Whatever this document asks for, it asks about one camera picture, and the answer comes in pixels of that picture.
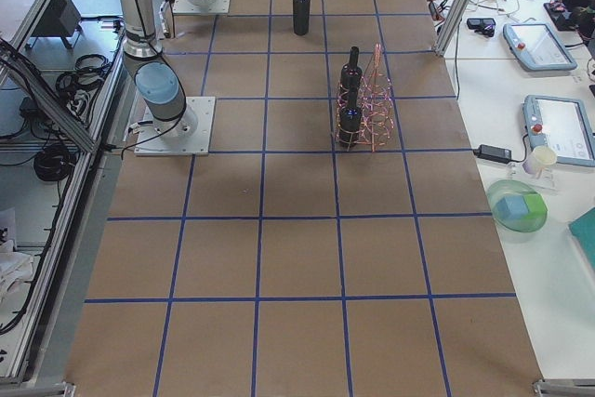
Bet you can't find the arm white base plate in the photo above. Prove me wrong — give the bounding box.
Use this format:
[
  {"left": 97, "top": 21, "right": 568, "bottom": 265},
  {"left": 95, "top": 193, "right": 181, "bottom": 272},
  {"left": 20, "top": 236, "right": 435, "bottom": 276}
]
[
  {"left": 134, "top": 97, "right": 216, "bottom": 156},
  {"left": 173, "top": 0, "right": 231, "bottom": 16}
]

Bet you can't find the teach pendant far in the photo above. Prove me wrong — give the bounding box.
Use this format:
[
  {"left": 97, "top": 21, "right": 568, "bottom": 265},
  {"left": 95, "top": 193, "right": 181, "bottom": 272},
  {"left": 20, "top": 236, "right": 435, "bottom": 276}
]
[{"left": 502, "top": 22, "right": 577, "bottom": 72}]

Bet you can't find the dark wine bottle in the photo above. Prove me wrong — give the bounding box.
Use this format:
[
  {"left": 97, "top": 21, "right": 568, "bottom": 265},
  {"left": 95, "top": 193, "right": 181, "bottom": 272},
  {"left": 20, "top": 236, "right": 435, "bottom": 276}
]
[{"left": 292, "top": 0, "right": 311, "bottom": 35}]

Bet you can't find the teach pendant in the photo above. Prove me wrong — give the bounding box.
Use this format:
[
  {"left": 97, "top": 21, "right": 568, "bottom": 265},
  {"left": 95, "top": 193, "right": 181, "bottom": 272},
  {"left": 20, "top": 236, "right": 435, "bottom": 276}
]
[
  {"left": 502, "top": 22, "right": 577, "bottom": 72},
  {"left": 522, "top": 95, "right": 594, "bottom": 167}
]

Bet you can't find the aluminium frame post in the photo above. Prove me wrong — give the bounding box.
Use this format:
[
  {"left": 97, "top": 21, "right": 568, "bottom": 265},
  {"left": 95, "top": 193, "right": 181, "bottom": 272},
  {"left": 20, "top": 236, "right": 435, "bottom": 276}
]
[{"left": 433, "top": 0, "right": 489, "bottom": 57}]

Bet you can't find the dark bottle in basket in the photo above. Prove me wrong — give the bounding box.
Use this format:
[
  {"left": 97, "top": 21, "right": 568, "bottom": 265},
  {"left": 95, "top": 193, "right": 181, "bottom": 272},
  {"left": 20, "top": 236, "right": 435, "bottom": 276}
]
[
  {"left": 340, "top": 46, "right": 363, "bottom": 91},
  {"left": 337, "top": 88, "right": 363, "bottom": 149}
]

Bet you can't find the dark bottle in basket rear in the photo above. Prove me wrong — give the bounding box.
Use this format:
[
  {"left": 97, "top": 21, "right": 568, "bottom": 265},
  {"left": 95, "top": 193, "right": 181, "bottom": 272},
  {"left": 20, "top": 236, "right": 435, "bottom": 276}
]
[{"left": 340, "top": 46, "right": 363, "bottom": 91}]

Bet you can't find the copper wire wine basket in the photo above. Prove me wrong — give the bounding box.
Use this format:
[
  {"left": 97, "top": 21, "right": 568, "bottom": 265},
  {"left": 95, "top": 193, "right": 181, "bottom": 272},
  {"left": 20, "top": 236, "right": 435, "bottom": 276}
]
[{"left": 335, "top": 43, "right": 394, "bottom": 152}]

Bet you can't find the white paper cup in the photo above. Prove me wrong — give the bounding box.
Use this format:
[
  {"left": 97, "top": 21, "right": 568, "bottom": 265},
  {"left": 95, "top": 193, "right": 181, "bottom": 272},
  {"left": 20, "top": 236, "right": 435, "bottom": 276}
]
[{"left": 522, "top": 146, "right": 557, "bottom": 176}]

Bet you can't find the teach pendant near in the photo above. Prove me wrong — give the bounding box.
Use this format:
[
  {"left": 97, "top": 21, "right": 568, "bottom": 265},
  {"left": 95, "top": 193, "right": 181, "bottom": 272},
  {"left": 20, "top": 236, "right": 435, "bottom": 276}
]
[{"left": 522, "top": 95, "right": 594, "bottom": 167}]

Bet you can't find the green bowl with blocks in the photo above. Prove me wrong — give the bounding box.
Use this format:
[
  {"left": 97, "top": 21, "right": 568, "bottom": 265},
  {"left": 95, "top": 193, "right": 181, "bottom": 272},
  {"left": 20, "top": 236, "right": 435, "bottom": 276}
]
[{"left": 486, "top": 179, "right": 548, "bottom": 232}]

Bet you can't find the black power adapter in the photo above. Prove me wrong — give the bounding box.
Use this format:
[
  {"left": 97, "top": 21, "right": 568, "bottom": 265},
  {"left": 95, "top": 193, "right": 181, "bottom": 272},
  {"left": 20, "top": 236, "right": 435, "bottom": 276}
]
[{"left": 473, "top": 144, "right": 512, "bottom": 165}]

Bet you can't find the dark bottle in basket front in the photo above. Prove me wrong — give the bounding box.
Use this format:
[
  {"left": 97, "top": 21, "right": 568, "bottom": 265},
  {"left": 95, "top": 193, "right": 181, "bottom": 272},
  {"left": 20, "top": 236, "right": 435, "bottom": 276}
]
[{"left": 337, "top": 88, "right": 363, "bottom": 149}]

